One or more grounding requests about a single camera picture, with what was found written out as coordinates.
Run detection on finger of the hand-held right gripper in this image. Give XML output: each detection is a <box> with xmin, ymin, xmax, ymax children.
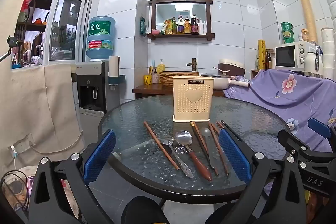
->
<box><xmin>308</xmin><ymin>118</ymin><xmax>336</xmax><ymax>140</ymax></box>
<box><xmin>278</xmin><ymin>130</ymin><xmax>336</xmax><ymax>167</ymax></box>

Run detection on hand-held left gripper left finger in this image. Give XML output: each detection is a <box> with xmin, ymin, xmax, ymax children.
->
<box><xmin>28</xmin><ymin>130</ymin><xmax>116</xmax><ymax>224</ymax></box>

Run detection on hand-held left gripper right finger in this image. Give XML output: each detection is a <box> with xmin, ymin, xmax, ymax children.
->
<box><xmin>219</xmin><ymin>128</ymin><xmax>307</xmax><ymax>224</ymax></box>

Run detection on grey spoon dark handle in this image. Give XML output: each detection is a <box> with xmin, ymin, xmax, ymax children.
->
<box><xmin>200</xmin><ymin>127</ymin><xmax>216</xmax><ymax>170</ymax></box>

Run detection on silver metal spoon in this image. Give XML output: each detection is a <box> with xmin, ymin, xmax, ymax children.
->
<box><xmin>161</xmin><ymin>136</ymin><xmax>194</xmax><ymax>179</ymax></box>

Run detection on wooden-handled metal spoon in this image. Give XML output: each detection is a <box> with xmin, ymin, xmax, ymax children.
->
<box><xmin>174</xmin><ymin>130</ymin><xmax>213</xmax><ymax>182</ymax></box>

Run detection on beige perforated utensil holder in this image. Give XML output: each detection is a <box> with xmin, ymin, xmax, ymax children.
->
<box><xmin>172</xmin><ymin>76</ymin><xmax>215</xmax><ymax>123</ymax></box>

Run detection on purple floral cloth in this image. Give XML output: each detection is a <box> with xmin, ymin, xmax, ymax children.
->
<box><xmin>224</xmin><ymin>69</ymin><xmax>336</xmax><ymax>153</ymax></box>

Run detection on person's right leg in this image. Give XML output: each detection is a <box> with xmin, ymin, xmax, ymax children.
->
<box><xmin>204</xmin><ymin>200</ymin><xmax>250</xmax><ymax>224</ymax></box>

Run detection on person's leg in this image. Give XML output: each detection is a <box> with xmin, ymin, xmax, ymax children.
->
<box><xmin>121</xmin><ymin>196</ymin><xmax>170</xmax><ymax>224</ymax></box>
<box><xmin>204</xmin><ymin>200</ymin><xmax>250</xmax><ymax>224</ymax></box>

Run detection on white thermos jug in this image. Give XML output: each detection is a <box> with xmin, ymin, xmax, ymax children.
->
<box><xmin>304</xmin><ymin>43</ymin><xmax>324</xmax><ymax>78</ymax></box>

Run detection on grey water dispenser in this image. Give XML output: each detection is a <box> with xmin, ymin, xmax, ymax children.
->
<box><xmin>76</xmin><ymin>61</ymin><xmax>120</xmax><ymax>132</ymax></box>

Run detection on person's left leg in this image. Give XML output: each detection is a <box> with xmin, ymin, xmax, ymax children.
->
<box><xmin>121</xmin><ymin>196</ymin><xmax>170</xmax><ymax>224</ymax></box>

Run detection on cream frying pan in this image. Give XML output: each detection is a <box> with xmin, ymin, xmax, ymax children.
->
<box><xmin>201</xmin><ymin>73</ymin><xmax>251</xmax><ymax>91</ymax></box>

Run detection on stacks of white paper cups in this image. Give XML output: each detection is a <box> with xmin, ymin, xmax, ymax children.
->
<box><xmin>313</xmin><ymin>0</ymin><xmax>336</xmax><ymax>81</ymax></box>

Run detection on beige cloth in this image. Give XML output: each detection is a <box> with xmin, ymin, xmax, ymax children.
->
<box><xmin>0</xmin><ymin>0</ymin><xmax>85</xmax><ymax>174</ymax></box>

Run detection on teal cup holder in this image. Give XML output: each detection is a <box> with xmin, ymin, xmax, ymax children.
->
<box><xmin>109</xmin><ymin>74</ymin><xmax>127</xmax><ymax>86</ymax></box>

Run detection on white microwave oven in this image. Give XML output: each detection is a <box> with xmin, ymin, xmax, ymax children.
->
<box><xmin>274</xmin><ymin>42</ymin><xmax>319</xmax><ymax>73</ymax></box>

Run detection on round beige container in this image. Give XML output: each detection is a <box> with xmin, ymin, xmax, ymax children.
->
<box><xmin>0</xmin><ymin>165</ymin><xmax>38</xmax><ymax>214</ymax></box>

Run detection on brown glass bottle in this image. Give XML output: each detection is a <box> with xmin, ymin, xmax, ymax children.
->
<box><xmin>266</xmin><ymin>49</ymin><xmax>274</xmax><ymax>70</ymax></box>

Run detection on glass pan lid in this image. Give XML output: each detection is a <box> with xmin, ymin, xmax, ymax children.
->
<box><xmin>201</xmin><ymin>72</ymin><xmax>232</xmax><ymax>81</ymax></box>

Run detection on brown white rice cooker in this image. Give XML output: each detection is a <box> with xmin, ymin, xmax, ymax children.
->
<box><xmin>213</xmin><ymin>58</ymin><xmax>246</xmax><ymax>80</ymax></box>

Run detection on white paper cup tube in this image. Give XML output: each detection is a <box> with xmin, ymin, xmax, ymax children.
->
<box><xmin>108</xmin><ymin>56</ymin><xmax>120</xmax><ymax>83</ymax></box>

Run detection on green instant noodle cups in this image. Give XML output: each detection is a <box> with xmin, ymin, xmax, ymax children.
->
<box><xmin>281</xmin><ymin>22</ymin><xmax>294</xmax><ymax>45</ymax></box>

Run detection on bronze faucet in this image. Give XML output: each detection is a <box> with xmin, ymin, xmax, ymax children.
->
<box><xmin>186</xmin><ymin>58</ymin><xmax>197</xmax><ymax>72</ymax></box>

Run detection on woven basket sink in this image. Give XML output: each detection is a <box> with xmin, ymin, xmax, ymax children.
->
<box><xmin>159</xmin><ymin>71</ymin><xmax>200</xmax><ymax>88</ymax></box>

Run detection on tall beige cup sleeve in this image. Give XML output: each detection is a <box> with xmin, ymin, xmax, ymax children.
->
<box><xmin>298</xmin><ymin>0</ymin><xmax>318</xmax><ymax>42</ymax></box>

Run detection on blue water jug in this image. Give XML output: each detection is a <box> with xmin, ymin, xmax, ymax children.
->
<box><xmin>86</xmin><ymin>16</ymin><xmax>116</xmax><ymax>61</ymax></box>

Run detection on dark wooden mirror shelf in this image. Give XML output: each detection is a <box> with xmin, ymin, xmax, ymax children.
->
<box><xmin>146</xmin><ymin>0</ymin><xmax>216</xmax><ymax>41</ymax></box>

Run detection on sliding glass window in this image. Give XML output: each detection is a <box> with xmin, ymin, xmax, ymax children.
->
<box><xmin>10</xmin><ymin>0</ymin><xmax>94</xmax><ymax>70</ymax></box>

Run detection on dark soy sauce bottle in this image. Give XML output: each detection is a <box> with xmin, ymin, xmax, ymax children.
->
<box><xmin>190</xmin><ymin>14</ymin><xmax>199</xmax><ymax>35</ymax></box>

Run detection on green hanging packet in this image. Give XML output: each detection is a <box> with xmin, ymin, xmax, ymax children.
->
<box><xmin>140</xmin><ymin>17</ymin><xmax>148</xmax><ymax>36</ymax></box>

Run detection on yellow snack bag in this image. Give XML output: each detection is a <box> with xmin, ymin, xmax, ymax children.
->
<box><xmin>161</xmin><ymin>20</ymin><xmax>172</xmax><ymax>35</ymax></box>

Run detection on dark wooden display shelf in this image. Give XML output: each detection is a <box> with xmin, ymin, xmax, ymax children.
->
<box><xmin>11</xmin><ymin>0</ymin><xmax>53</xmax><ymax>68</ymax></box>

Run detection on white wall socket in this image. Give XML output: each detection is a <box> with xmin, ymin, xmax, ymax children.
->
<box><xmin>10</xmin><ymin>134</ymin><xmax>35</xmax><ymax>157</ymax></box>

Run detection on green phone mount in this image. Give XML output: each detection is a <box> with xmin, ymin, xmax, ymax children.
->
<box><xmin>6</xmin><ymin>35</ymin><xmax>18</xmax><ymax>53</ymax></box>

